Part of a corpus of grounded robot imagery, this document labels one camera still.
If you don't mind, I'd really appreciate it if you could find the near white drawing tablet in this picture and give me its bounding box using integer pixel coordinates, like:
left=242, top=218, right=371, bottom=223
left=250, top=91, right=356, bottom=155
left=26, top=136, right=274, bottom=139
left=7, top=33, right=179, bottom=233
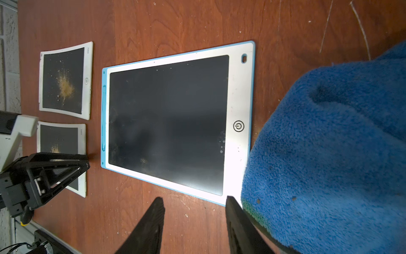
left=36, top=120, right=88, bottom=199

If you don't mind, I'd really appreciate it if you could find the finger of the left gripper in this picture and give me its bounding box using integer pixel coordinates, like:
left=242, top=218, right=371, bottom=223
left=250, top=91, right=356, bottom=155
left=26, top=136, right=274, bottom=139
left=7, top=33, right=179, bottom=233
left=31, top=163, right=89, bottom=203
left=19, top=152, right=90, bottom=168

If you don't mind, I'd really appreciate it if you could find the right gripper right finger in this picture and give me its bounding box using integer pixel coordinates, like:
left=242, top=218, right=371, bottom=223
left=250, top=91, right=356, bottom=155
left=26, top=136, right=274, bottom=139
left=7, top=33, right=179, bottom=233
left=225, top=196, right=275, bottom=254

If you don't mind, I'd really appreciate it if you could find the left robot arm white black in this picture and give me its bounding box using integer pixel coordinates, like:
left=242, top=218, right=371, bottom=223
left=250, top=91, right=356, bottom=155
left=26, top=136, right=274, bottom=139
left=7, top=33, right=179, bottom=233
left=1, top=111, right=90, bottom=224

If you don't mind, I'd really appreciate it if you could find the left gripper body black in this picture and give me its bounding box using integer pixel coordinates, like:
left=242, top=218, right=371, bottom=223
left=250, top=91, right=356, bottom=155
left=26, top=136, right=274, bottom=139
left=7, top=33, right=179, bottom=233
left=1, top=158, right=41, bottom=218

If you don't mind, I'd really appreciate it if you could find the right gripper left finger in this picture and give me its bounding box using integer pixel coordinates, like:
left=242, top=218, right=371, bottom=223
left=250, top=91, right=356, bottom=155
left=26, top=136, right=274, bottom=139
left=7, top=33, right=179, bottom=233
left=115, top=197, right=165, bottom=254

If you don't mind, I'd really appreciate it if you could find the far white drawing tablet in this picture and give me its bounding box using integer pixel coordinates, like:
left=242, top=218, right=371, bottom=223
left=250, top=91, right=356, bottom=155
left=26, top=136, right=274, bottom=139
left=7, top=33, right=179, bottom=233
left=39, top=41, right=94, bottom=120

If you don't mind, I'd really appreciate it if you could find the white drawing tablet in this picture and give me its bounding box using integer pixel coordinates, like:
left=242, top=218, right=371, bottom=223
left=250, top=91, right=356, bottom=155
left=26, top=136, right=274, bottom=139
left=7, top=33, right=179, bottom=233
left=36, top=120, right=88, bottom=199
left=39, top=41, right=94, bottom=120

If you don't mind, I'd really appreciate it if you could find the blue-edged drawing tablet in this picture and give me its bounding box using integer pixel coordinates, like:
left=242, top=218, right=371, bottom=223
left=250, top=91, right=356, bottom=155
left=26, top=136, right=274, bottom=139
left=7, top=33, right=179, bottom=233
left=100, top=41, right=256, bottom=205

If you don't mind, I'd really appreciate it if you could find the blue microfiber cleaning mitt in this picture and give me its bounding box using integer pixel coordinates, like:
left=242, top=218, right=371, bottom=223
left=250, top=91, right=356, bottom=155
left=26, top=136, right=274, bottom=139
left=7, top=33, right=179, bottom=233
left=241, top=43, right=406, bottom=254

